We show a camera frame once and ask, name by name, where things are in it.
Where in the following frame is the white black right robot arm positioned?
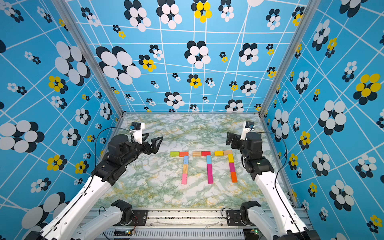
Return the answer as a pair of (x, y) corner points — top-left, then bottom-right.
(226, 132), (320, 240)

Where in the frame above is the yellow block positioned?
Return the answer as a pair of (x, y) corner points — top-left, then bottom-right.
(215, 151), (225, 156)
(228, 154), (234, 163)

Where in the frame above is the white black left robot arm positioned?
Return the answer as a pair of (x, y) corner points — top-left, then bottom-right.
(26, 131), (163, 240)

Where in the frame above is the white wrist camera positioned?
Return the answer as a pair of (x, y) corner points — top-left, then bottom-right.
(241, 121), (255, 141)
(130, 122), (145, 144)

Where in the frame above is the pink block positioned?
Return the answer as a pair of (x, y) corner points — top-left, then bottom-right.
(182, 174), (188, 185)

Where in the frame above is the red block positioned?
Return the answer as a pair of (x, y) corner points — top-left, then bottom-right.
(201, 151), (211, 157)

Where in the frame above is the green block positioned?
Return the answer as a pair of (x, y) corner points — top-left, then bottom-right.
(170, 152), (180, 157)

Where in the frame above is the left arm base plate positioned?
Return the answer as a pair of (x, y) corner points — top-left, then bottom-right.
(117, 210), (149, 227)

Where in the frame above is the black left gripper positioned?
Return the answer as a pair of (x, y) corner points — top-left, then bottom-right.
(122, 131), (163, 167)

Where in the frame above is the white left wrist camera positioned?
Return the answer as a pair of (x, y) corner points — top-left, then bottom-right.
(130, 122), (145, 144)

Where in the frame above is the aluminium frame post right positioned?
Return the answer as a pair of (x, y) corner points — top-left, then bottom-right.
(260, 0), (321, 117)

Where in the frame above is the orange block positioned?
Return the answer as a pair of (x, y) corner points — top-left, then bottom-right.
(231, 172), (238, 183)

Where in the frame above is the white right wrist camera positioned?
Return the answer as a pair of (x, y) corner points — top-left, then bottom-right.
(241, 121), (255, 141)

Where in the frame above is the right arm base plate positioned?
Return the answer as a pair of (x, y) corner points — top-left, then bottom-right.
(225, 209), (246, 227)

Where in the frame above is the aluminium frame post left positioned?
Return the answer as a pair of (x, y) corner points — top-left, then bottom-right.
(52, 1), (124, 118)

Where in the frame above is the magenta block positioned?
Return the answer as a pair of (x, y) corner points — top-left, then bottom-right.
(208, 174), (214, 184)
(229, 163), (236, 173)
(207, 164), (213, 175)

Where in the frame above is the aluminium frame post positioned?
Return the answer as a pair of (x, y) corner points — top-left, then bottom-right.
(52, 1), (124, 118)
(260, 0), (321, 117)

